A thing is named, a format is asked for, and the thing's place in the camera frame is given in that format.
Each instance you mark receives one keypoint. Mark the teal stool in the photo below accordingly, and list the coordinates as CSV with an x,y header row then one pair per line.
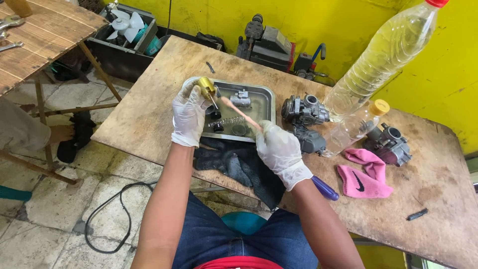
x,y
242,222

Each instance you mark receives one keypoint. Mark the black cloth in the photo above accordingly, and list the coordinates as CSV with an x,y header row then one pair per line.
x,y
239,164

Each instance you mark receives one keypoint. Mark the grey air compressor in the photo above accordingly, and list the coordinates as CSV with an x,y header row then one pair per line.
x,y
267,46

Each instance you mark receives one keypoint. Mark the small black round part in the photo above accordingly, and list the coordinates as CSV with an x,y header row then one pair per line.
x,y
215,114

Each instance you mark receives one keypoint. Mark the brass carburetor slide with needle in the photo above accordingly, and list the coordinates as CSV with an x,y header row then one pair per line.
x,y
206,87

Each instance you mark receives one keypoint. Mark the person's red shirt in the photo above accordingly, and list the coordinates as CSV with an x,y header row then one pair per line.
x,y
239,263

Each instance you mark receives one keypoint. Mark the metal tray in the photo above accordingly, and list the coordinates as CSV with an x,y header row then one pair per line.
x,y
263,108

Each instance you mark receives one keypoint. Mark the small grey carburetor part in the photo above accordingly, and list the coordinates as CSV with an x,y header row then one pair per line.
x,y
241,99

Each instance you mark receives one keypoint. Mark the small yellow-capped plastic bottle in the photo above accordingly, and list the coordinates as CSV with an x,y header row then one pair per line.
x,y
353,129

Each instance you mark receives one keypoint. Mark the small dark metal piece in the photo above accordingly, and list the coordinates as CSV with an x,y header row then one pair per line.
x,y
210,67

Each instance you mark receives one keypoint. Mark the teal bar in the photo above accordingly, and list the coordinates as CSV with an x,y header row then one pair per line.
x,y
15,193

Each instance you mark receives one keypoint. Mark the wooden table with wrenches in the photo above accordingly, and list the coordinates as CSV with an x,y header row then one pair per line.
x,y
44,37

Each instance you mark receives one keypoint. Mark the round grey disc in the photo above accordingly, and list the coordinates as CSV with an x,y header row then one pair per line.
x,y
239,130

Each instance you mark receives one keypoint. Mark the person's left hand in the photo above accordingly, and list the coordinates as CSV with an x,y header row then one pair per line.
x,y
188,115

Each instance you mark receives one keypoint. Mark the metal coil spring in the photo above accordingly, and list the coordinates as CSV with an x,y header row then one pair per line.
x,y
231,121

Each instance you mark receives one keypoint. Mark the person's right hand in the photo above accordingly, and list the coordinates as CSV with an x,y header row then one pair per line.
x,y
282,153

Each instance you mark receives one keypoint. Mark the pink sock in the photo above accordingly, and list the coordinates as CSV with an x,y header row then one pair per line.
x,y
364,181

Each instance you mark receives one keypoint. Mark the small black plastic piece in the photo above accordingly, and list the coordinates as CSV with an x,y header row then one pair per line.
x,y
417,214

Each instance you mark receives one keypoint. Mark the dark crate with white fan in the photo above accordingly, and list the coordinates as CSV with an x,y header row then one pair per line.
x,y
123,41

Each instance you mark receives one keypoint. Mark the pink toothbrush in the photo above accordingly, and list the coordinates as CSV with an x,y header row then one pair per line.
x,y
239,111

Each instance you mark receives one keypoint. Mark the black rubber cap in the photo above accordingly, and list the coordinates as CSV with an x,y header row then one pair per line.
x,y
218,128

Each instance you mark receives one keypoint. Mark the large red-capped plastic bottle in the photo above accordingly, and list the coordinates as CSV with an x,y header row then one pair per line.
x,y
381,56

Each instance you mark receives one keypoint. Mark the person's blue jeans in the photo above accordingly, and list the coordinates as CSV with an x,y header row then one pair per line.
x,y
209,239

